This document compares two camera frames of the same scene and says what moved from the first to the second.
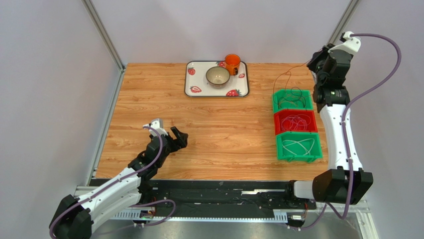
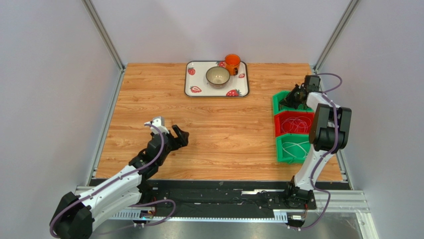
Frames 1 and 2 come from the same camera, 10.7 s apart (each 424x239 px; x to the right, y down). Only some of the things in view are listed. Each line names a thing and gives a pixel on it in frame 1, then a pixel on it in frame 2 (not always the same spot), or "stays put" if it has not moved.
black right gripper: (315, 60) to (298, 95)
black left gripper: (181, 137) stays put
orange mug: (232, 62) stays put
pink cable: (295, 122) stays put
